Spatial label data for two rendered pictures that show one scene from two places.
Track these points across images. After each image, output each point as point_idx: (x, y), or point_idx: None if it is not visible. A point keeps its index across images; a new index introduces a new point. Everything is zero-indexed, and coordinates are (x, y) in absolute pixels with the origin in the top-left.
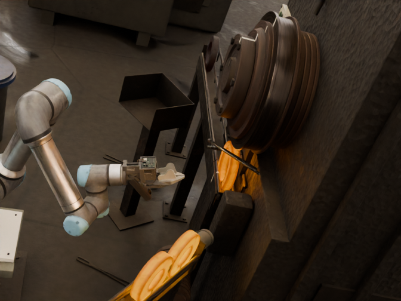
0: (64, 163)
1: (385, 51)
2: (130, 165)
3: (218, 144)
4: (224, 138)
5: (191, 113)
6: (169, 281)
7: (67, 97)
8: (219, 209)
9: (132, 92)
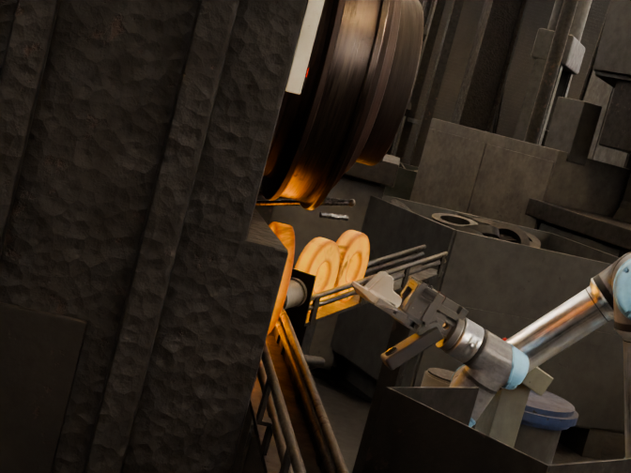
0: (545, 318)
1: None
2: (450, 299)
3: (330, 200)
4: (254, 382)
5: (377, 422)
6: None
7: (621, 266)
8: None
9: None
